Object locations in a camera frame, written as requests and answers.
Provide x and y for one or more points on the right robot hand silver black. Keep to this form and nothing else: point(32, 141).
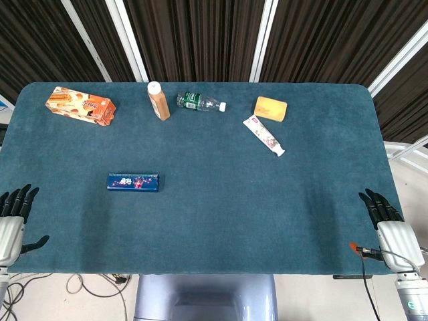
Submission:
point(399, 244)

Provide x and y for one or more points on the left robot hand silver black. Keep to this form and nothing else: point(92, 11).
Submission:
point(11, 234)

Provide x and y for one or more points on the blue pencil case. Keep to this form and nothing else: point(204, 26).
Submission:
point(133, 182)

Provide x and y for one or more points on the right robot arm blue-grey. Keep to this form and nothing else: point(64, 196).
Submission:
point(413, 297)

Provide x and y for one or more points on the orange biscuit box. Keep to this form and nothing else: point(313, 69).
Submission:
point(80, 105)

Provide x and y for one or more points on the white blue board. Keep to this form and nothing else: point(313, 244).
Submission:
point(5, 108)

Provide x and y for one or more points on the white toothpaste tube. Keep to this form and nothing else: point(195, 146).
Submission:
point(264, 135)

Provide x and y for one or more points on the yellow sponge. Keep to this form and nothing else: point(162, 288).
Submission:
point(270, 108)

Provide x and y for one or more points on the teal table cloth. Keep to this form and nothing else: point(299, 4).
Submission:
point(214, 200)

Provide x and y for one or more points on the brown juice bottle white cap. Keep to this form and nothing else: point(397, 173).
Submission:
point(159, 102)

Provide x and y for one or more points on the blue-grey robot torso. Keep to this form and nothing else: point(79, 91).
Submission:
point(205, 297)

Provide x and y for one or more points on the clear water bottle green label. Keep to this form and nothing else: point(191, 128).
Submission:
point(197, 101)

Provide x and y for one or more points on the dark brown pleated curtain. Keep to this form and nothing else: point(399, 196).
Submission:
point(200, 36)

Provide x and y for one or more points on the white low frame bars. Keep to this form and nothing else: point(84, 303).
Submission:
point(406, 155)

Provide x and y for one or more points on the white slanted frame post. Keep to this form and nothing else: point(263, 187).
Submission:
point(399, 60)

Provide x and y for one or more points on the thin white frame post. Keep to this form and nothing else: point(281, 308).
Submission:
point(86, 41)

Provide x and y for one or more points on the wide white frame post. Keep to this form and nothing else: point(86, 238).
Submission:
point(128, 41)

